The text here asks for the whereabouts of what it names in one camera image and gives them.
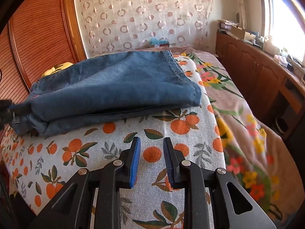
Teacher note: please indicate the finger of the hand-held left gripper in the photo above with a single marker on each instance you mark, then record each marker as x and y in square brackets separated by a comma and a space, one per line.
[20, 109]

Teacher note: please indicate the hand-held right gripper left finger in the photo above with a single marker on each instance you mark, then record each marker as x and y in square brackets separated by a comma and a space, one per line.
[134, 162]

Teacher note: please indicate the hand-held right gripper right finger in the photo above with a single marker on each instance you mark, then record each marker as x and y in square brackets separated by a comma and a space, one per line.
[168, 162]

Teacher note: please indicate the blue denim pants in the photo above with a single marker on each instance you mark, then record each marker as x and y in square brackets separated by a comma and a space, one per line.
[119, 88]

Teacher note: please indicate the orange fruit print bed sheet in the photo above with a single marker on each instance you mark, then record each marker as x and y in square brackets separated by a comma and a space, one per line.
[95, 143]

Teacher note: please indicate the yellow plush toy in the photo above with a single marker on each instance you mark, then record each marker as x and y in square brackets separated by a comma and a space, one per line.
[58, 68]

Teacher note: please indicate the wooden slatted wardrobe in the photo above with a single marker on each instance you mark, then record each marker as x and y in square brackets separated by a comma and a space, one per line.
[40, 40]

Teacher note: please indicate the pink floral blanket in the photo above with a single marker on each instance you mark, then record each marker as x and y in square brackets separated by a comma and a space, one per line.
[243, 128]

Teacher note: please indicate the teal packet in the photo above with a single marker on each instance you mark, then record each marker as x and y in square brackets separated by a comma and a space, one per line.
[158, 43]

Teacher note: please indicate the long wooden cabinet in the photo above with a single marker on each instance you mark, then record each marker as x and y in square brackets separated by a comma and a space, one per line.
[250, 71]

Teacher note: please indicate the cardboard box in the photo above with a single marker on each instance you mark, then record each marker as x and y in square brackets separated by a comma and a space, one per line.
[243, 33]

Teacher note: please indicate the circle pattern sheer curtain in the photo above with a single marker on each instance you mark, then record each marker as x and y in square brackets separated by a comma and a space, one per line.
[143, 12]

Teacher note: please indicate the white plastic container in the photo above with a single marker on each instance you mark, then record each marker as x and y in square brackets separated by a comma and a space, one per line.
[270, 44]

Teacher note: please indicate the beige window curtain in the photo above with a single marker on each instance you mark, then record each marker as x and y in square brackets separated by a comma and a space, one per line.
[243, 2]

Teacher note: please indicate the wood framed window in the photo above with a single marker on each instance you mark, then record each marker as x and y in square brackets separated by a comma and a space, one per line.
[286, 23]

